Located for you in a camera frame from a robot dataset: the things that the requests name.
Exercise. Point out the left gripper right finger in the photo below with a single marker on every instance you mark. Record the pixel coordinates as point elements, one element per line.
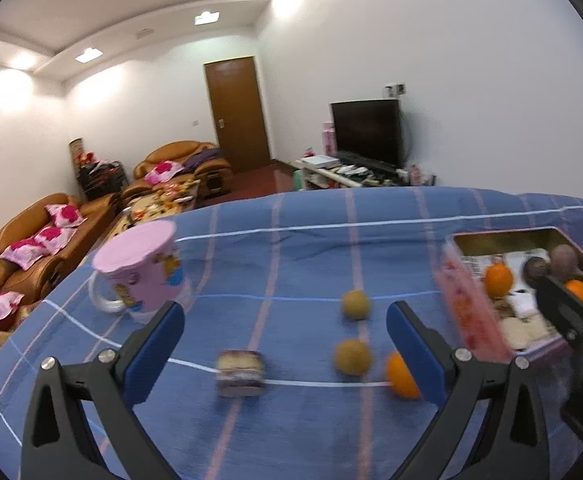
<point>511,441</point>

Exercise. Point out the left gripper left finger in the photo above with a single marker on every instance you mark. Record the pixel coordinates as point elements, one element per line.
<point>57,441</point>

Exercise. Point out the small orange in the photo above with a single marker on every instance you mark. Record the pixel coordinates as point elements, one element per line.
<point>576,288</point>

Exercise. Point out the large orange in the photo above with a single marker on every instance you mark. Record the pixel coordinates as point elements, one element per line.
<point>498,280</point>

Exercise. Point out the purple passion fruit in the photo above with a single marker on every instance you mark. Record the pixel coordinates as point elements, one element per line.
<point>534,269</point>

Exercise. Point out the cut sugarcane piece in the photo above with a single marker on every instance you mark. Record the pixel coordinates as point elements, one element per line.
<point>514,333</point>

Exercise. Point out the printed paper liner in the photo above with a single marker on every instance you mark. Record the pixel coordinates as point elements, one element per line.
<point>520,301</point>

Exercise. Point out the pink metal tin box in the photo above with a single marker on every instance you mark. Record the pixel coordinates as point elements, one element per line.
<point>469,304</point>

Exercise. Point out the pink cartoon mug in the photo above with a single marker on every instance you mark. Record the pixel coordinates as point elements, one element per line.
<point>138,271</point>

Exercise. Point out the brown leather sofa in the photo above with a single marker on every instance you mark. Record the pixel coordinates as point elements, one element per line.
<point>49,239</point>

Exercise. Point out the green-brown longan fruit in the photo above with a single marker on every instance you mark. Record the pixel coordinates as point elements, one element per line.
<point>356,305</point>

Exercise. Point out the blue plaid tablecloth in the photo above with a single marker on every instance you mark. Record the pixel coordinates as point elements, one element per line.
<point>268,275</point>

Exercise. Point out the black rack with items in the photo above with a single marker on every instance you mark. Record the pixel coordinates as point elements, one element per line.
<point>96,177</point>

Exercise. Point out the black television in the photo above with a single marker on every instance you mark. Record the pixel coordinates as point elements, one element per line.
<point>369,129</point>

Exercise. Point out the cluttered coffee table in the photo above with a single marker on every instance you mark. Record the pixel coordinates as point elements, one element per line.
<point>172,200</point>

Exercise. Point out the pink floral cushion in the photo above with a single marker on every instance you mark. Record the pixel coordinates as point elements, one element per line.
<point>163,172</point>

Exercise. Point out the white tv stand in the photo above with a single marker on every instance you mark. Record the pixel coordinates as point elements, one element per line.
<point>321,172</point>

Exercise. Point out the brown leather armchair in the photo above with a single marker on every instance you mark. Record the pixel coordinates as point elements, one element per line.
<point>180,162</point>

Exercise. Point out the brown wooden door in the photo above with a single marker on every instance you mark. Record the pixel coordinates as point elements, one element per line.
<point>236,105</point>

